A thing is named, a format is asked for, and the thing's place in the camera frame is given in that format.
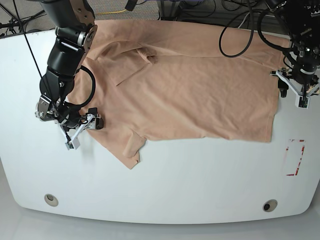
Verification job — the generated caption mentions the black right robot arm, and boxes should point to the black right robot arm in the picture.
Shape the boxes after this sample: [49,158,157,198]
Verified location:
[37,0,98,129]

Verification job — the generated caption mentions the right table grommet hole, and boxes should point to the right table grommet hole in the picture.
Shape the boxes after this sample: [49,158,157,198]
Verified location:
[262,199,278,213]

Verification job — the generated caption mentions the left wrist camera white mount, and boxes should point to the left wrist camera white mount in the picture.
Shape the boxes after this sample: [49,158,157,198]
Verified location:
[269,67,320,109]

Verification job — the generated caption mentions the yellow cable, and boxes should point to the yellow cable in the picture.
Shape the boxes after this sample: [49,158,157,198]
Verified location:
[96,8,127,16]

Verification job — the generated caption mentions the peach T-shirt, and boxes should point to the peach T-shirt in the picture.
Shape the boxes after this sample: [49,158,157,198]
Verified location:
[83,19,283,169]

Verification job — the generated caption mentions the left table grommet hole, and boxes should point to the left table grommet hole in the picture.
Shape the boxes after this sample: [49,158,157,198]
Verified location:
[44,194,59,207]

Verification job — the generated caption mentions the red tape rectangle marking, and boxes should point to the red tape rectangle marking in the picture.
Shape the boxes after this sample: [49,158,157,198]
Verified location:
[283,139,306,176]

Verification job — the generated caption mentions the table grommet hole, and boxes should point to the table grommet hole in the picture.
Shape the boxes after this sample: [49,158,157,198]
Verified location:
[44,194,59,207]
[262,199,278,213]

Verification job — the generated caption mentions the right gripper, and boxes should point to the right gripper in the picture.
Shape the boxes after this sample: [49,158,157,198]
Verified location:
[35,95,104,130]

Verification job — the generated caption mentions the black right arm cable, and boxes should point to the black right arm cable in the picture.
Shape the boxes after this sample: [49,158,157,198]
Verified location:
[63,65,97,108]

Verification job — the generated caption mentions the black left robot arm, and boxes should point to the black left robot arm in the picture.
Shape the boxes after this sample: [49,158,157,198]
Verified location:
[265,0,320,97]

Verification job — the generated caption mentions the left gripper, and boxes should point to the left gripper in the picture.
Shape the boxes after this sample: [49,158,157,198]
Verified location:
[277,32,320,98]

